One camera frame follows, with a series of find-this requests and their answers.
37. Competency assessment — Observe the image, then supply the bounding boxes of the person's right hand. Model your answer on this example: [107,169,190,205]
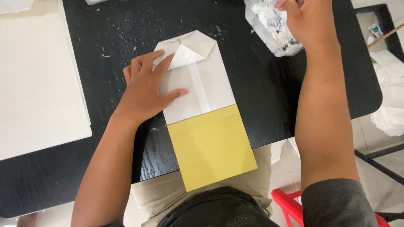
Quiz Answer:
[274,0,340,48]

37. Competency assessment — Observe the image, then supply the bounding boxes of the person's left hand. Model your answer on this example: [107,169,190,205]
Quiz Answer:
[111,49,189,125]

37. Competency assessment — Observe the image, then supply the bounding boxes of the clear plastic container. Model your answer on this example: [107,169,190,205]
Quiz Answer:
[244,0,304,57]

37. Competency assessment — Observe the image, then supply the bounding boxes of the white and yellow paper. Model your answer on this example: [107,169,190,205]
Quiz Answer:
[152,30,258,192]

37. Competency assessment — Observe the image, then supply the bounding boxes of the crumpled paper scraps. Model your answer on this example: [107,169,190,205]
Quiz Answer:
[252,0,300,55]

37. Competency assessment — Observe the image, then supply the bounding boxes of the small white and green packet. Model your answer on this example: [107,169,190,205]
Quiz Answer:
[368,23,384,38]

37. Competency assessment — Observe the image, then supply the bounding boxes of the wooden stick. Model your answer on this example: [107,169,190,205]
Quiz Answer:
[367,23,404,49]

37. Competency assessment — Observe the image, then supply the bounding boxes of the stack of white paper sheets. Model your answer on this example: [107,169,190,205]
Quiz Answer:
[0,0,93,161]

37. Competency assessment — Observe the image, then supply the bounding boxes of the heap of white crumpled paper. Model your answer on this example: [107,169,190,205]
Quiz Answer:
[367,36,404,137]

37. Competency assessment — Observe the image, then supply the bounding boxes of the red plastic stool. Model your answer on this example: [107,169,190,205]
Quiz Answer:
[271,189,391,227]

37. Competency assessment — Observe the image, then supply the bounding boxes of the black metal table frame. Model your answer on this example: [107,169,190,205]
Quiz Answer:
[354,143,404,223]

